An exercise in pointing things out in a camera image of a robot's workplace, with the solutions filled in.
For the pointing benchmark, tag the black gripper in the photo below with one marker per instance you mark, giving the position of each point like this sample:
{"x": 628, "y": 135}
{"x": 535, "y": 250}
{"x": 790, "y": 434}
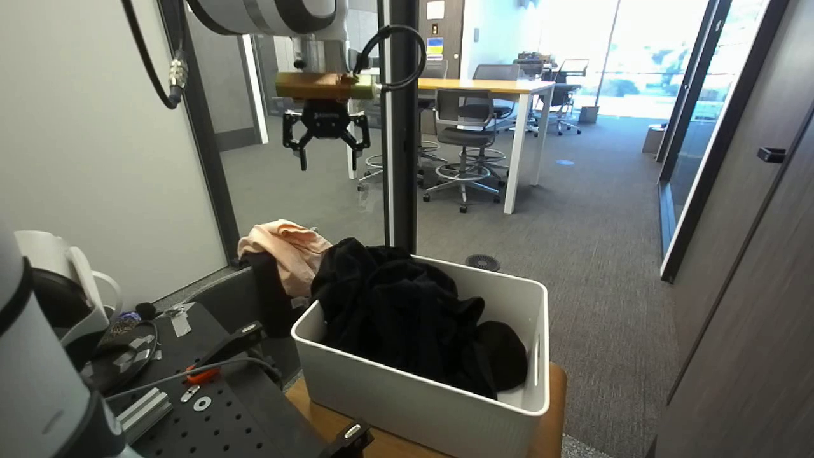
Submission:
{"x": 327, "y": 117}

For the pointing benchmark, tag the salmon shirt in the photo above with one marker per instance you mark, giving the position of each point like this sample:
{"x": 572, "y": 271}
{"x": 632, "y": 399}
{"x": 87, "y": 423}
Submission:
{"x": 282, "y": 243}

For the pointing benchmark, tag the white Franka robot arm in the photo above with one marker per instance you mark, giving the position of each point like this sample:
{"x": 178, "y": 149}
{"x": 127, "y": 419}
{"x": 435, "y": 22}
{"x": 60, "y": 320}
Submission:
{"x": 255, "y": 13}

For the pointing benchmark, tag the white plastic basket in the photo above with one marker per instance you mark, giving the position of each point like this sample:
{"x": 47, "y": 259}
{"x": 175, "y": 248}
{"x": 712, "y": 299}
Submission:
{"x": 422, "y": 399}

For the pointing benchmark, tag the wooden top white desk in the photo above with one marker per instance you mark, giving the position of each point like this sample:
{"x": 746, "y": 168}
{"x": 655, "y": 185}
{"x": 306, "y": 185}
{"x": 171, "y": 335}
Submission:
{"x": 510, "y": 87}

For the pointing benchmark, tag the black garment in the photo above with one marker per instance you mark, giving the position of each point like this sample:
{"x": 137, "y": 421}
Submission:
{"x": 398, "y": 315}

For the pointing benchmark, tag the round floor outlet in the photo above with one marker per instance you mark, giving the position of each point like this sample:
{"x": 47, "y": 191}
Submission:
{"x": 484, "y": 262}

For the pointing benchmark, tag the black hand tool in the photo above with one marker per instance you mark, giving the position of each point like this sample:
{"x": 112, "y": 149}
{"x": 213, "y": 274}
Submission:
{"x": 232, "y": 339}

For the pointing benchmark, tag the black office chair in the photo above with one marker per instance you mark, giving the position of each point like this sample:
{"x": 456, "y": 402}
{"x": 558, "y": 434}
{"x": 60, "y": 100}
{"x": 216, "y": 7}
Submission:
{"x": 561, "y": 92}

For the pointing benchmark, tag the black pouch with labels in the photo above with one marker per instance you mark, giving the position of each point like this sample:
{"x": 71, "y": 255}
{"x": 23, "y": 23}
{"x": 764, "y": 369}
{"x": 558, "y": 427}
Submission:
{"x": 122, "y": 346}

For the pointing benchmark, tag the black clamp knob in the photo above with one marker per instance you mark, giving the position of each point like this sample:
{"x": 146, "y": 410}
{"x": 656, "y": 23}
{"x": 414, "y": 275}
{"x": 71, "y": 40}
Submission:
{"x": 346, "y": 440}

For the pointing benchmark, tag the grey aluminium bar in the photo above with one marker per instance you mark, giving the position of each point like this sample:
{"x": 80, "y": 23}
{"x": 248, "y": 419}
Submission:
{"x": 143, "y": 407}

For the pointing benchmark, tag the black glass wall pillar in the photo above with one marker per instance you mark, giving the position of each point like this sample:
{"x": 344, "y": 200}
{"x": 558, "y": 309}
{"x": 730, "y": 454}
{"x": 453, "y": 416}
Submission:
{"x": 399, "y": 168}

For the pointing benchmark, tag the black door frame post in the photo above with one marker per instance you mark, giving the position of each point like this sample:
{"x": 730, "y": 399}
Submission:
{"x": 204, "y": 154}

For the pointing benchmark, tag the wall notice sign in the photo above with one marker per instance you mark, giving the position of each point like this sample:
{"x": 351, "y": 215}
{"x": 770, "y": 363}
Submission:
{"x": 433, "y": 41}

